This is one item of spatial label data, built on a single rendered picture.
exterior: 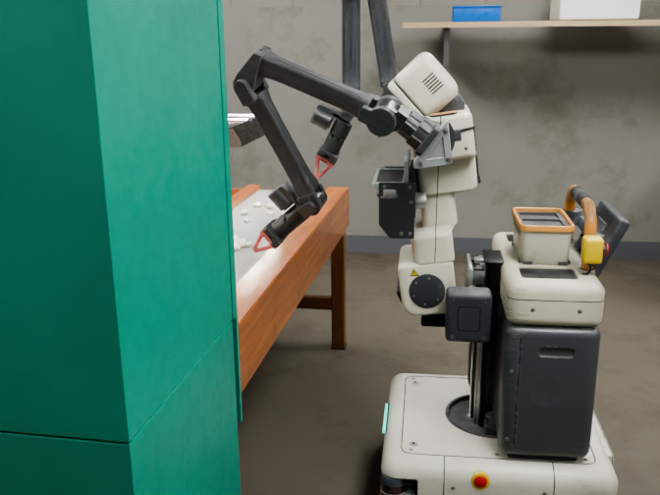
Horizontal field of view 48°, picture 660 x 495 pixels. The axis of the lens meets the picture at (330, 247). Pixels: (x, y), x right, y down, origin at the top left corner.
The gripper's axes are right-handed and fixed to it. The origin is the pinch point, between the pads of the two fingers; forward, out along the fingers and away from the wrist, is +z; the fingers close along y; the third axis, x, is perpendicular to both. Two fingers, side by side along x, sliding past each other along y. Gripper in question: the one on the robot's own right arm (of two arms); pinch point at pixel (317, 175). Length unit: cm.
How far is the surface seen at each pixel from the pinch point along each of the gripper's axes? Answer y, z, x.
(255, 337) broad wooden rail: 59, 33, 7
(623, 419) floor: -32, 38, 146
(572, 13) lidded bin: -199, -98, 76
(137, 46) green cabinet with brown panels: 126, -35, -27
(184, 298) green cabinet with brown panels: 115, 4, -7
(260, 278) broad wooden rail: 37.6, 25.8, 0.2
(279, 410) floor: -25, 98, 27
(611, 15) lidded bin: -199, -106, 94
